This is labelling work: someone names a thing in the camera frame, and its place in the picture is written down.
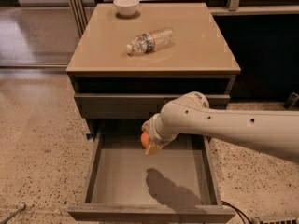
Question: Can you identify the open grey middle drawer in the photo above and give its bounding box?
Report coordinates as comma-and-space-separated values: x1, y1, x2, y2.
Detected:
67, 119, 235, 224

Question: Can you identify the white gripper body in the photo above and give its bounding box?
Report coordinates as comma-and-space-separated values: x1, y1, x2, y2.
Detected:
141, 114, 177, 146

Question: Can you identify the small dark floor object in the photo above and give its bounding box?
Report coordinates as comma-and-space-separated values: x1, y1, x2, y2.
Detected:
283, 92, 299, 110

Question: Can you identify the white ceramic bowl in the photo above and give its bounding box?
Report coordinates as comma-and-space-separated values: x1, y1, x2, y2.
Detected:
113, 0, 139, 17

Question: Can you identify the closed grey top drawer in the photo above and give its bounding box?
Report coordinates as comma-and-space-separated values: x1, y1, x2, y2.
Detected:
74, 92, 231, 120

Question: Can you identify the white floor power strip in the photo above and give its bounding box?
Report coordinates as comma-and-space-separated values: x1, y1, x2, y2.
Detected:
251, 216, 299, 224

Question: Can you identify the clear plastic water bottle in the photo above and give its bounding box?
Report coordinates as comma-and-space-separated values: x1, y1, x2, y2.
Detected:
126, 27, 175, 55

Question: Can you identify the orange fruit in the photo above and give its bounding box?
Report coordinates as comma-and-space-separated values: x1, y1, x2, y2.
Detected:
140, 131, 150, 148

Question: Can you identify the brown drawer cabinet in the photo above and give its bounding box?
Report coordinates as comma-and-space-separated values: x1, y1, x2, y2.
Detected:
67, 3, 240, 133

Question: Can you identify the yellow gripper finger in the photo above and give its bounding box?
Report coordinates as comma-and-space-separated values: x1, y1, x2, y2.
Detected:
145, 143, 163, 156

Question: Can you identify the grey rod on floor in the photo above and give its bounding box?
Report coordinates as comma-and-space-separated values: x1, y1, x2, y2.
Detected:
0, 203, 26, 224

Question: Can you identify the black floor cable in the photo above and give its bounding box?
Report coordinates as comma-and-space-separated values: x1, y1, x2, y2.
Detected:
221, 200, 253, 224

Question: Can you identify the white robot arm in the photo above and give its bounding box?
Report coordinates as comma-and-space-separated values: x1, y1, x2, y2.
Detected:
141, 91, 299, 164

